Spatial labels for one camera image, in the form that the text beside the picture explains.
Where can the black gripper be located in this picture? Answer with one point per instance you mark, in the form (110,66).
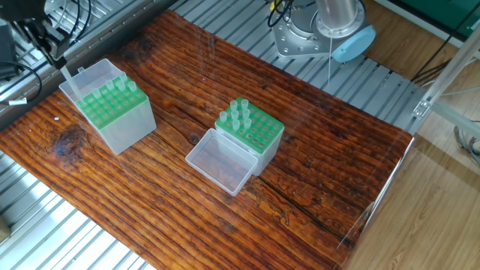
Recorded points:
(22,19)

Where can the translucent tip box green rack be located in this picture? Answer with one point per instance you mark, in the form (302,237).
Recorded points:
(127,127)
(268,150)

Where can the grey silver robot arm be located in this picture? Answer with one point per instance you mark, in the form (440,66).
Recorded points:
(330,26)

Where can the clear hinged box lid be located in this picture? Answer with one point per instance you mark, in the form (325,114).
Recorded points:
(221,163)
(84,81)

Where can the yellow tag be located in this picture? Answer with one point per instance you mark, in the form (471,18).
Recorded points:
(274,4)

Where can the glossy wooden board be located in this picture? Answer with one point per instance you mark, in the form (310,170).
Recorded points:
(337,157)

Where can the grey metal mount plate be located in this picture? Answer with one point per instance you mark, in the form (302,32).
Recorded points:
(296,37)

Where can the aluminium frame corner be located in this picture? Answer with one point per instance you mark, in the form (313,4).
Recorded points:
(442,94)

